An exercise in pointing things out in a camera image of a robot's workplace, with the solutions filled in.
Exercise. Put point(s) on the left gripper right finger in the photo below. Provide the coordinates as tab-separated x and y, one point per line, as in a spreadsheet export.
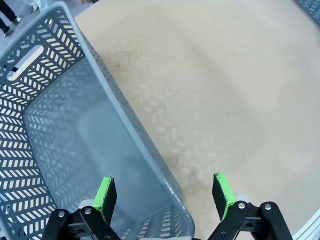
222	195

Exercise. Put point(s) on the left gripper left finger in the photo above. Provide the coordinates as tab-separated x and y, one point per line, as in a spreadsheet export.
107	200

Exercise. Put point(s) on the gray perforated plastic basket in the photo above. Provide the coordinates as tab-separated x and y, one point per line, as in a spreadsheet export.
75	150
312	7

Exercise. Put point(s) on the white slotted base plate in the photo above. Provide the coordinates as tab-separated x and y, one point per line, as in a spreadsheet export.
308	227

